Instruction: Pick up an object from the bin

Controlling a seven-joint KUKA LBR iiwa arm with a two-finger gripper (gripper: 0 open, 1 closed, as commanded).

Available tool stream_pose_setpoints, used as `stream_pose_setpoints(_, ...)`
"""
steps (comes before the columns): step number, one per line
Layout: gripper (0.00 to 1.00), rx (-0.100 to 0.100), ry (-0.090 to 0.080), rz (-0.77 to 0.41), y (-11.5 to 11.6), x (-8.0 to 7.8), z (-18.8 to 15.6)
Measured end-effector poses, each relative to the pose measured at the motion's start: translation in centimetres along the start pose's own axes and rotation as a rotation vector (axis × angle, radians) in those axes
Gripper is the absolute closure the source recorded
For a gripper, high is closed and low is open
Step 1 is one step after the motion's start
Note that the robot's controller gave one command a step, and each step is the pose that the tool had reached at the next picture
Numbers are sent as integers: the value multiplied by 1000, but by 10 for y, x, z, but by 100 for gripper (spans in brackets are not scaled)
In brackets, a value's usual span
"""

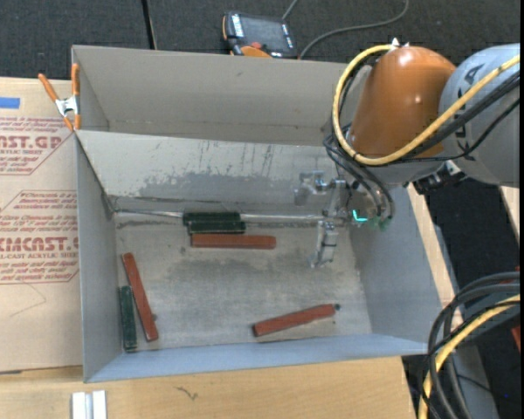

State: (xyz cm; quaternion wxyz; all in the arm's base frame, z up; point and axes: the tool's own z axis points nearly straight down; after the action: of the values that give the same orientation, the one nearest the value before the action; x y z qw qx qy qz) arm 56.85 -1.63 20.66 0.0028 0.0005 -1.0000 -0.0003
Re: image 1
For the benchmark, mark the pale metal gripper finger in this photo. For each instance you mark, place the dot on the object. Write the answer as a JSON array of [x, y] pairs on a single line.
[[308, 190], [326, 245]]

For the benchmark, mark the red-brown flat block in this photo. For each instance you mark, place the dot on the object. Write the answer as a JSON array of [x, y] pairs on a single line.
[[139, 297], [294, 320], [233, 242]]

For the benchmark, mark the dark green flat block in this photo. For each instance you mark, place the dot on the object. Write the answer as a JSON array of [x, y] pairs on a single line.
[[209, 217], [128, 319], [220, 228]]

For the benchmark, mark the brown cardboard board, red print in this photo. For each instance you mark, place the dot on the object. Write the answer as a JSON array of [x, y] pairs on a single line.
[[35, 216]]

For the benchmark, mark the black cylinder on white bracket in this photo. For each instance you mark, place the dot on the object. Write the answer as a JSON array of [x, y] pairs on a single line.
[[432, 181]]

